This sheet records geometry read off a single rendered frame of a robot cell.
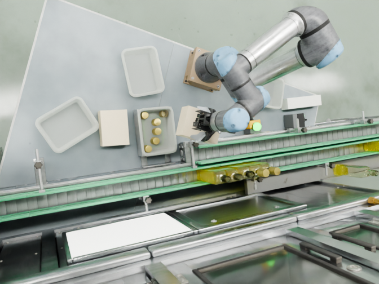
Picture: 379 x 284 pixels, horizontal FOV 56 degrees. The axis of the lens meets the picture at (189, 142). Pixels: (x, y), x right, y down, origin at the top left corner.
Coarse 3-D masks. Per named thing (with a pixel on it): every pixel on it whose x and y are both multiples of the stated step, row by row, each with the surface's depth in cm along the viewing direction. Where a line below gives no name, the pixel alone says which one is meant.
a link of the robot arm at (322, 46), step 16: (320, 32) 125; (304, 48) 132; (320, 48) 128; (336, 48) 127; (272, 64) 144; (288, 64) 139; (304, 64) 135; (320, 64) 131; (256, 80) 151; (272, 80) 149
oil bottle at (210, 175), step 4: (208, 168) 163; (212, 168) 162; (200, 172) 164; (204, 172) 160; (208, 172) 156; (212, 172) 152; (216, 172) 150; (220, 172) 150; (224, 172) 151; (200, 176) 164; (204, 176) 160; (208, 176) 156; (212, 176) 152; (216, 176) 150; (200, 180) 166; (204, 180) 161; (208, 180) 157; (212, 180) 153; (216, 180) 150; (220, 180) 149; (216, 184) 151
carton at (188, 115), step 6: (186, 108) 142; (192, 108) 141; (180, 114) 146; (186, 114) 140; (192, 114) 141; (180, 120) 145; (186, 120) 140; (192, 120) 141; (180, 126) 143; (186, 126) 140; (192, 126) 141; (180, 132) 141; (186, 132) 140; (192, 132) 141; (198, 132) 142; (216, 132) 145; (210, 138) 144; (216, 138) 145
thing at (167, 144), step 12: (144, 108) 163; (156, 108) 165; (168, 108) 167; (144, 120) 170; (168, 120) 172; (144, 132) 170; (168, 132) 173; (144, 144) 170; (156, 144) 172; (168, 144) 175
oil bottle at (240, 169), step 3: (228, 165) 166; (231, 165) 165; (234, 165) 164; (237, 165) 163; (240, 165) 162; (237, 168) 155; (240, 168) 154; (243, 168) 154; (246, 168) 155; (237, 171) 155; (240, 171) 154; (243, 171) 154; (243, 177) 154; (246, 177) 155
